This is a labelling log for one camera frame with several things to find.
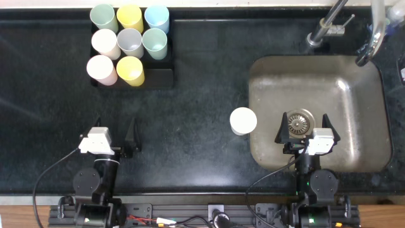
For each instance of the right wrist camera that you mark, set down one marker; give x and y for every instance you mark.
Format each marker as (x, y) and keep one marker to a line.
(321, 141)

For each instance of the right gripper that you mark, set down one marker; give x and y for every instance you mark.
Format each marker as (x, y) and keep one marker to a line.
(288, 150)

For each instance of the grey cup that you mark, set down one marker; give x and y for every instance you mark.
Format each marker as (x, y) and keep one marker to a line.
(129, 42)

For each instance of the mounting rail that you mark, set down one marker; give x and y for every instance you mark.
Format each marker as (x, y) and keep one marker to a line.
(177, 210)

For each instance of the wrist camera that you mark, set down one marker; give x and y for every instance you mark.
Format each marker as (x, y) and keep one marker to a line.
(321, 141)
(96, 141)

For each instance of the blue cup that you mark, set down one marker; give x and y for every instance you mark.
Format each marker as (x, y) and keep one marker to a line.
(156, 17)

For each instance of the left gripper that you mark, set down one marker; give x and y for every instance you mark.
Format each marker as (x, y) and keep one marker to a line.
(121, 152)

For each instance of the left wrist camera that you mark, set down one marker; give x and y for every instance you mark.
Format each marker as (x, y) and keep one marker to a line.
(96, 141)

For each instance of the steel sink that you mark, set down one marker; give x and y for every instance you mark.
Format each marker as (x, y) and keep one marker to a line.
(348, 95)

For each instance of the green cup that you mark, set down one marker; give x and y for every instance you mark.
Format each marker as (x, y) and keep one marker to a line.
(154, 42)
(102, 17)

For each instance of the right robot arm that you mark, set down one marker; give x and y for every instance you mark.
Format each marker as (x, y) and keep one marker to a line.
(322, 183)

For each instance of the pink cup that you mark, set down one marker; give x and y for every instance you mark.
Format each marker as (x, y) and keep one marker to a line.
(100, 68)

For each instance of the black tray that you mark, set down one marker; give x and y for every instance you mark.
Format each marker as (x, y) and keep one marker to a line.
(158, 76)

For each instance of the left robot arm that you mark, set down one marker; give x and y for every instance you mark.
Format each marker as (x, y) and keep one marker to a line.
(106, 177)

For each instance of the steel tap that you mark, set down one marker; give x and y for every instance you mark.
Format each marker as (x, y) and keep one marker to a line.
(326, 22)

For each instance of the yellow cup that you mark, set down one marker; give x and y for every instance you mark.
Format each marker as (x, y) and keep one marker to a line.
(129, 17)
(129, 69)

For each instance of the white cup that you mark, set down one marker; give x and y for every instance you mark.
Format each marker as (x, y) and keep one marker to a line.
(243, 121)
(104, 42)

